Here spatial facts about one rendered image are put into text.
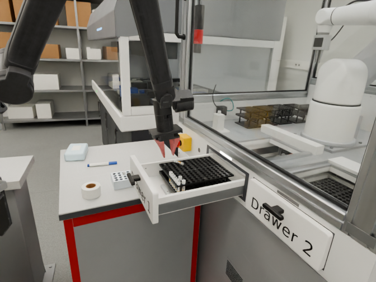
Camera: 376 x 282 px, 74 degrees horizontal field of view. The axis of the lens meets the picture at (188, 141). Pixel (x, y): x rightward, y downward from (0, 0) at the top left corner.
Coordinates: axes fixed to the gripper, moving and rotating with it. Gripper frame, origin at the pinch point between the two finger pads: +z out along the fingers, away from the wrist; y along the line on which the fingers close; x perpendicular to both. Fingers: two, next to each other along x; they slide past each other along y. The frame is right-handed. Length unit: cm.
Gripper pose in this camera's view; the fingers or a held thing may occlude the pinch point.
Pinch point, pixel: (168, 154)
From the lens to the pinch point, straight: 87.2
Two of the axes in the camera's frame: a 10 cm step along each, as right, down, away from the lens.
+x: -3.8, -3.4, 8.6
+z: 0.7, 9.2, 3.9
